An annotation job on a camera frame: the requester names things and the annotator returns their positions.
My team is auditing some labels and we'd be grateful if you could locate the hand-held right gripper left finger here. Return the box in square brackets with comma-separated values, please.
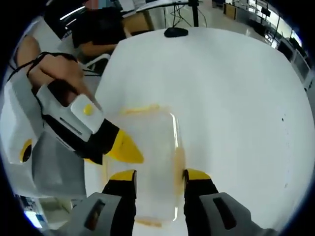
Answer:
[70, 169, 138, 236]

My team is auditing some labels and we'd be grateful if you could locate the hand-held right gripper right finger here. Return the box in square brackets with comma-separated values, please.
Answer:
[183, 169, 281, 236]

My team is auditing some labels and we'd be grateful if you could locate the clear plastic food container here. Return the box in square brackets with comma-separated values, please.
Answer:
[105, 103, 189, 227]

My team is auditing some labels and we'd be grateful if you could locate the person's left hand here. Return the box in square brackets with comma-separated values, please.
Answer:
[26, 52, 99, 111]

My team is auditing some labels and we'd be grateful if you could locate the white chair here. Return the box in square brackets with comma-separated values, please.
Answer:
[82, 52, 112, 72]

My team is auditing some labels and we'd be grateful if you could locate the wooden desk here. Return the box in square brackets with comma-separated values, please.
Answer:
[122, 9, 158, 36]

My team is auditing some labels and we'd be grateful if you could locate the black computer mouse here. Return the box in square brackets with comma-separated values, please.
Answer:
[164, 27, 189, 38]

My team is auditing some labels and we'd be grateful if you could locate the black stand pole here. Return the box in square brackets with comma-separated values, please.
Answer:
[189, 0, 201, 28]

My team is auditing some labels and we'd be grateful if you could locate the metal shelf rack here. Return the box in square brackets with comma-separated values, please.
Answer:
[278, 24, 311, 83]

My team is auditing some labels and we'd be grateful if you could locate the brown box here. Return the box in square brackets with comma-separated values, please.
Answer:
[223, 3, 241, 18]

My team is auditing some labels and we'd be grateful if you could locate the black wrist strap cable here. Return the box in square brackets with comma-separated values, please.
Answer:
[9, 52, 78, 77]

